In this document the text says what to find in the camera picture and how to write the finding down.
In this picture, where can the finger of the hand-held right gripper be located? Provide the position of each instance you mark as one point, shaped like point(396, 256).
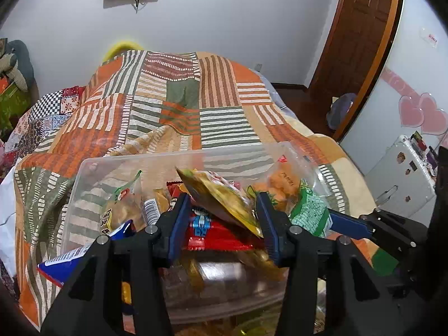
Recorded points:
point(350, 222)

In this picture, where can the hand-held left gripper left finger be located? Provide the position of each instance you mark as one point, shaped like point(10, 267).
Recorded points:
point(177, 224)

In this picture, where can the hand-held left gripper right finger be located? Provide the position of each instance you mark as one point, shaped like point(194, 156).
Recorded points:
point(267, 224)

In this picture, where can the green snack packet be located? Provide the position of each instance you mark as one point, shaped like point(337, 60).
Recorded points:
point(309, 210)

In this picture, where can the orange snack packet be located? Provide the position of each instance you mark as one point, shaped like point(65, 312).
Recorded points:
point(283, 182)

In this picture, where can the red cartoon snack packet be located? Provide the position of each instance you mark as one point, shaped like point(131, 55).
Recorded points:
point(224, 240)

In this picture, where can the yellow snack packet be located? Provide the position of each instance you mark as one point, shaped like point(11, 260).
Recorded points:
point(217, 196)

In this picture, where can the beige cracker packet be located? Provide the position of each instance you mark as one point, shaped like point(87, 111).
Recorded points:
point(122, 206)

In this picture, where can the long biscuit packet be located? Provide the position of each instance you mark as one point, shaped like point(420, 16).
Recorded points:
point(224, 280)

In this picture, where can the clear plastic container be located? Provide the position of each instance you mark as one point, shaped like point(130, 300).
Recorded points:
point(105, 171)

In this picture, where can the blue red snack packet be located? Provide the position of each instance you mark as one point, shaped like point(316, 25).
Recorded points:
point(73, 259)

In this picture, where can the white suitcase with stickers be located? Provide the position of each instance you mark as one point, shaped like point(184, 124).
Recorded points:
point(402, 178)

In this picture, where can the grey purple bag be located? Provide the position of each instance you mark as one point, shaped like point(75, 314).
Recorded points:
point(341, 110)

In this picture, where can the light blue bedsheet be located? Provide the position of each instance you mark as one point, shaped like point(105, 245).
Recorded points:
point(276, 94)

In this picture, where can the striped orange patchwork blanket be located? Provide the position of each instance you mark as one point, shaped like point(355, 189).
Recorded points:
point(217, 94)

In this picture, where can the white wardrobe sliding door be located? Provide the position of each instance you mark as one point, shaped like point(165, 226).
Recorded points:
point(413, 70)

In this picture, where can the white cloth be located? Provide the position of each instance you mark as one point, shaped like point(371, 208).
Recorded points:
point(5, 210)

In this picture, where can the checkered floral quilt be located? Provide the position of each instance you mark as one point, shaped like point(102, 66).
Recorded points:
point(42, 112)

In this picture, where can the yellow curved chair back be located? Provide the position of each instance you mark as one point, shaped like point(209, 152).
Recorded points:
point(120, 46)

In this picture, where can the brown wooden door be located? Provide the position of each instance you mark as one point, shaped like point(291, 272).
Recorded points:
point(364, 24)

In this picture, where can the white red door sticker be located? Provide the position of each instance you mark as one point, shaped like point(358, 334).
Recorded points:
point(431, 38)

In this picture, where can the green gift bag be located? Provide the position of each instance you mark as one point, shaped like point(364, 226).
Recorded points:
point(10, 108)

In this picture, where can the beige plush toy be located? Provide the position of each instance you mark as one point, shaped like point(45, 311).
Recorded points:
point(10, 68)

